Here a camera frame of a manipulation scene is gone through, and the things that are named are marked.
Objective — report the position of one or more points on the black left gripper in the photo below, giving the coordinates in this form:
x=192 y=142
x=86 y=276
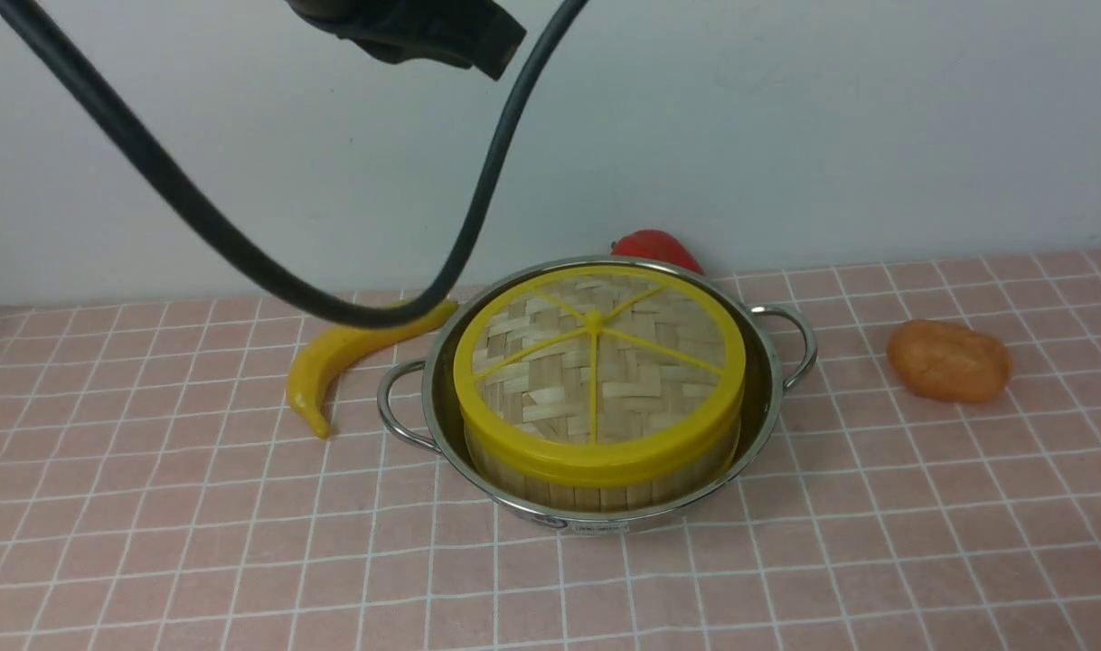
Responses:
x=466 y=35

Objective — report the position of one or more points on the yellow woven bamboo steamer lid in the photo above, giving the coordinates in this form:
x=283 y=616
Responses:
x=599 y=366

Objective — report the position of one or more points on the yellow bamboo steamer basket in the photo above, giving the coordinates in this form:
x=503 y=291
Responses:
x=617 y=494

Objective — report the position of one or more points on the stainless steel pot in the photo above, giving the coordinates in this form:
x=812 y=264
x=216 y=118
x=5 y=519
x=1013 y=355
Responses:
x=417 y=403

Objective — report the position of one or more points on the red plastic pepper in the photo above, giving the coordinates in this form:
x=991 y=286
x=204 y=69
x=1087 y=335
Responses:
x=658 y=246

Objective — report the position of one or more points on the yellow plastic banana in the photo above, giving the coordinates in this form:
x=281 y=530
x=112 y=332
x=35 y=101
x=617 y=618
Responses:
x=323 y=360

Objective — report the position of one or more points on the orange bread roll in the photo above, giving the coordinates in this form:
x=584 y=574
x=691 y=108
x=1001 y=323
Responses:
x=949 y=362

